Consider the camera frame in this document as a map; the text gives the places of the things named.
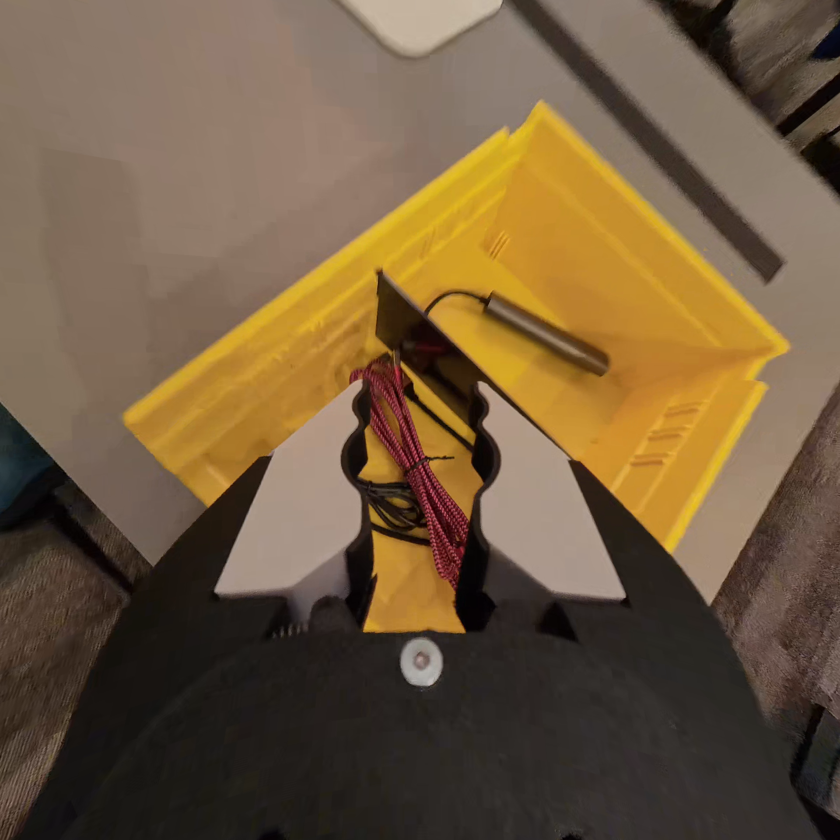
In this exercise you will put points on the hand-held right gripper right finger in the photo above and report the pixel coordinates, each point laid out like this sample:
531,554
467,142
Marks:
545,525

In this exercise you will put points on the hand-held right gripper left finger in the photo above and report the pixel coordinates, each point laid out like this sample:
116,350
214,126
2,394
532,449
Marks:
295,525

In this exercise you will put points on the black twist tie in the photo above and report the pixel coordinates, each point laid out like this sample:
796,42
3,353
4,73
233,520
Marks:
437,458

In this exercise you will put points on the grey usb hub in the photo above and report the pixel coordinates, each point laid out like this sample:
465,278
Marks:
545,335

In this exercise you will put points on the yellow plastic bin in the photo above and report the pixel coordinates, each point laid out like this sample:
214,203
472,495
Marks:
591,236

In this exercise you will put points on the black bin divider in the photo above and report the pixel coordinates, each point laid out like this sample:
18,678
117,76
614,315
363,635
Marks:
420,328

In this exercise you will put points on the person's legs in jeans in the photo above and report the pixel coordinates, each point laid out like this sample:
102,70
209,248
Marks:
20,460

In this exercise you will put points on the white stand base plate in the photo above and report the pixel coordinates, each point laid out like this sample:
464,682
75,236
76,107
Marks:
420,20

